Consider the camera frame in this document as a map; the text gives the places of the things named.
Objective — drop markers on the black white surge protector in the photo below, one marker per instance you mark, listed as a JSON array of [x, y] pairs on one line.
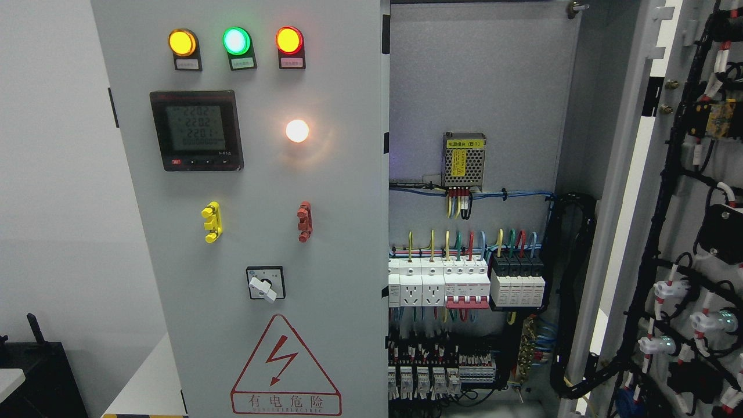
[[516, 282]]

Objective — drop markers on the red indicator lamp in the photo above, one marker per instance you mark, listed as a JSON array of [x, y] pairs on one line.
[[290, 48]]

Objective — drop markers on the white rotary selector switch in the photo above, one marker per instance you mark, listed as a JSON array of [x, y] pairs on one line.
[[266, 282]]

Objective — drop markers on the grey cabinet door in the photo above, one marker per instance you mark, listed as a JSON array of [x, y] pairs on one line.
[[674, 330], [212, 322]]

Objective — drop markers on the white glowing indicator lamp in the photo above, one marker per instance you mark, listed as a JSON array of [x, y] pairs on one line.
[[297, 130]]

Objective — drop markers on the black box at left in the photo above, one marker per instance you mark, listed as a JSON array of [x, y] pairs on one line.
[[48, 387]]

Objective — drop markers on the black digital power meter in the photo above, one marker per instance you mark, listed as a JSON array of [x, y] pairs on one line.
[[197, 130]]

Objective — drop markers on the red triangle danger label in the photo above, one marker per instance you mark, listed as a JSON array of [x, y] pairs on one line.
[[283, 377]]

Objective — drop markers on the white socket breaker row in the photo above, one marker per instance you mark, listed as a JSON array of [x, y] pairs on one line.
[[438, 282]]

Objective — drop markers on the grey cabinet body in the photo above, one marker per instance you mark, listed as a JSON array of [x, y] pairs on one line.
[[559, 101]]

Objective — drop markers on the red terminal post block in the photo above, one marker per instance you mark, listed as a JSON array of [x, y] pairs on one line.
[[305, 225]]

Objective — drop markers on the yellow indicator lamp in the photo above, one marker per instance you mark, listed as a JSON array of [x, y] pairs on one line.
[[185, 49]]

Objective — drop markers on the perforated metal power supply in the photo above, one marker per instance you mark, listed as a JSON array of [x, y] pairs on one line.
[[463, 161]]

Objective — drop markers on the green indicator lamp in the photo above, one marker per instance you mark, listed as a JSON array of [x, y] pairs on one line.
[[239, 48]]

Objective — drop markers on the lower relay terminal row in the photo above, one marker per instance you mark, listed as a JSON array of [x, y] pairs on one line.
[[427, 370]]

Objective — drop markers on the yellow terminal post block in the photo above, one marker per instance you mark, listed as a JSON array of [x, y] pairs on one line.
[[212, 223]]

